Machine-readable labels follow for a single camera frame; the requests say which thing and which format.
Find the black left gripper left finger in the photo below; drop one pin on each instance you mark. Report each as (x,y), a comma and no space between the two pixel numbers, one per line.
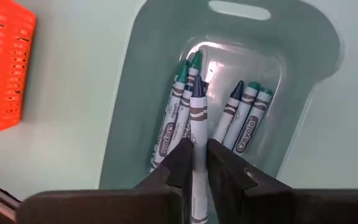
(104,205)

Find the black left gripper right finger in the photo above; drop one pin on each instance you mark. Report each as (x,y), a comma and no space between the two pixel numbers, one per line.
(291,205)

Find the blue green crayon teal tip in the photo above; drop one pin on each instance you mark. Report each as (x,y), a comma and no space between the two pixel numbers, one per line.
(250,130)
(241,118)
(183,112)

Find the teal plastic bin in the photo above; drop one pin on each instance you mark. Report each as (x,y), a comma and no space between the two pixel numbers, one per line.
(141,93)

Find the orange plastic basket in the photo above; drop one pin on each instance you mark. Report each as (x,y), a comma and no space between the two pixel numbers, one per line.
(2,68)

